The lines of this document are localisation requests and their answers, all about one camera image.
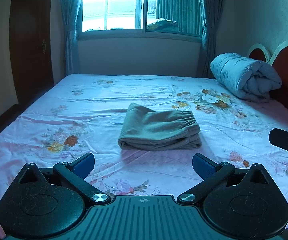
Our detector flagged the grey-brown fleece pants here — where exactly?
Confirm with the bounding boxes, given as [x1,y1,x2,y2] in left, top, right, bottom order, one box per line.
[118,103,201,151]

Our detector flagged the floral pink bed sheet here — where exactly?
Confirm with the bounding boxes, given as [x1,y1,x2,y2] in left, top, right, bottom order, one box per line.
[0,73,288,238]

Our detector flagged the rolled grey-blue quilt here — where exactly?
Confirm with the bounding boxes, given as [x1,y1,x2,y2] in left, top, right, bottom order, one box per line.
[210,53,282,102]

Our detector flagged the dark wooden door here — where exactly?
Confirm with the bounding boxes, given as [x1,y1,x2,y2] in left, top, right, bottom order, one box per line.
[9,0,54,105]

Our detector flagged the right blue curtain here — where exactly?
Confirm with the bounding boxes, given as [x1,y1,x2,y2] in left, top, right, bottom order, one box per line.
[197,0,225,78]

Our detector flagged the blue curtain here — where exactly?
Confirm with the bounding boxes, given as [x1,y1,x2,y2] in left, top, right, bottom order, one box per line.
[197,0,225,78]
[60,0,82,76]

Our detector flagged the left blue curtain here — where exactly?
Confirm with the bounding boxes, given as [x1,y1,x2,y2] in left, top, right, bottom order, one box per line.
[60,0,82,76]

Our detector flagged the window with frame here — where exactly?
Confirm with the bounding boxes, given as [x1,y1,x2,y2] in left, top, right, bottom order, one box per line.
[77,0,203,39]

